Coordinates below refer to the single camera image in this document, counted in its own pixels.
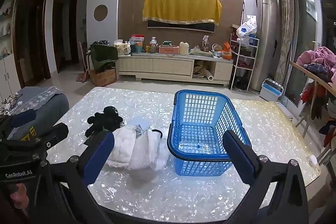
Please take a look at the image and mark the round brown wall decor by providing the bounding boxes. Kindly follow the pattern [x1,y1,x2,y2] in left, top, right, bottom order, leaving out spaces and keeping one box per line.
[93,4,109,22]

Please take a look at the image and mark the white padded jacket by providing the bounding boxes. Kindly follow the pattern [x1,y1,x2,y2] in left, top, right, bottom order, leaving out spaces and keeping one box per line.
[106,123,170,171]

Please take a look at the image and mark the dark wooden door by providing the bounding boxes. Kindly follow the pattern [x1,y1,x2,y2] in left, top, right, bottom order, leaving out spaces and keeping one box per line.
[13,0,52,83]
[52,0,79,74]

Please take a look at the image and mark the broom with dustpan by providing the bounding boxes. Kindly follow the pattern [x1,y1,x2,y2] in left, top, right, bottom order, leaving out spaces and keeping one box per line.
[76,42,90,82]

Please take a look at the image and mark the blue plastic basket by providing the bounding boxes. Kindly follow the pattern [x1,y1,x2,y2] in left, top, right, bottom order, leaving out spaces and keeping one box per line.
[167,90,252,176]

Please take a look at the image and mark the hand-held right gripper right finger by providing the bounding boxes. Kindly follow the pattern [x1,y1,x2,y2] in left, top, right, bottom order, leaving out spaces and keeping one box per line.
[223,130,309,224]

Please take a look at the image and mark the pile of pink clothes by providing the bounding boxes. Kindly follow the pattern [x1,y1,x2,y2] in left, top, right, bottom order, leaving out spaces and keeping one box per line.
[297,46,336,83]

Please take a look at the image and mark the standing air conditioner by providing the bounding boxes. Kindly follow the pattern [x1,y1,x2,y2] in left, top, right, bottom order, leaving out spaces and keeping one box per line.
[249,0,280,95]

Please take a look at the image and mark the orange bag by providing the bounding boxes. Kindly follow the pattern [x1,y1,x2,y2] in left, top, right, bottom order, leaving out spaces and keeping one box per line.
[222,42,233,59]

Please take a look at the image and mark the white plastic bag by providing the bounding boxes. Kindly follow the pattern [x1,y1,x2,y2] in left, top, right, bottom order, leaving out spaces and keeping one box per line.
[236,15,258,38]

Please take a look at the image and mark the wall television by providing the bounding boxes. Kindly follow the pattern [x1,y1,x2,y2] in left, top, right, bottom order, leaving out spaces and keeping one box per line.
[146,18,217,34]

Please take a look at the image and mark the person's left hand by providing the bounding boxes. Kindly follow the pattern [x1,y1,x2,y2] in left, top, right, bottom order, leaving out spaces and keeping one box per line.
[9,183,30,211]

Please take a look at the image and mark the cardboard box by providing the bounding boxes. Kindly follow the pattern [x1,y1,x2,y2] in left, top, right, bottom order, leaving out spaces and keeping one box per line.
[89,68,117,87]

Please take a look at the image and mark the white display cabinet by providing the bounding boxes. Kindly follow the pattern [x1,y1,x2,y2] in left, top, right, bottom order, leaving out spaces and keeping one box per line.
[0,0,22,102]

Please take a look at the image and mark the cream television cabinet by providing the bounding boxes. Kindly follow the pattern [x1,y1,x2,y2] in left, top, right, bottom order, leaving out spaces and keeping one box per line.
[115,52,234,87]

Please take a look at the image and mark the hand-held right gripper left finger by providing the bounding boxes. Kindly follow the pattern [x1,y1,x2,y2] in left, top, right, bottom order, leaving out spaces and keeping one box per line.
[31,131,116,224]

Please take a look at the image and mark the black plush toy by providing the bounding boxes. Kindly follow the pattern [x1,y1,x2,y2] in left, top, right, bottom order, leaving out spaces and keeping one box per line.
[84,106,125,138]

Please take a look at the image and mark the pink box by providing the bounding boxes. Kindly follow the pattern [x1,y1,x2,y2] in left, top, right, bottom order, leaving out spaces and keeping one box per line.
[159,45,180,55]

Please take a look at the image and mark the yellow cloth cover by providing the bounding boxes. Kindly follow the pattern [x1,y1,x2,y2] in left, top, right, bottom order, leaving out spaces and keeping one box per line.
[142,0,222,27]

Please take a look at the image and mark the red and white package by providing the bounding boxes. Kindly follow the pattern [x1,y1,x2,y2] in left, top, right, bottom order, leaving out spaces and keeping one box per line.
[130,34,146,53]

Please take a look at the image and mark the sliding glass door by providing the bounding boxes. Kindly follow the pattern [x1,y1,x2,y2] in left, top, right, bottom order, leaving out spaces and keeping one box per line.
[285,0,336,109]

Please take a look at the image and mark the blue and white bin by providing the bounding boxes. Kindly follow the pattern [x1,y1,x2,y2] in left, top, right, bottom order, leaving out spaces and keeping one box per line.
[260,78,284,102]

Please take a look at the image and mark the patterned curtain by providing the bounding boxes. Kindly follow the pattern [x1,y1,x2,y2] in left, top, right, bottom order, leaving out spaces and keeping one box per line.
[272,0,296,88]

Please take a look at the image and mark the white wire rack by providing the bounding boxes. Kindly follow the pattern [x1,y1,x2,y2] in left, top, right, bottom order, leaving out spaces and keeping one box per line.
[228,32,259,91]

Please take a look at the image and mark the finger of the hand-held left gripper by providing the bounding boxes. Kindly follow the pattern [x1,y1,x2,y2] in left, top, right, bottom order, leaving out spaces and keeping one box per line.
[0,109,37,139]
[2,123,69,159]

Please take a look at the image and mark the pack of tissues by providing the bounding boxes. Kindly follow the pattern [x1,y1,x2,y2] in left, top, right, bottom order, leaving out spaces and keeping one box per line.
[113,40,131,56]

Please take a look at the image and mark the light blue cloth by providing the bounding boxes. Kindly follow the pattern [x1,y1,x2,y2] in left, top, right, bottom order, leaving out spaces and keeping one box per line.
[129,119,153,139]

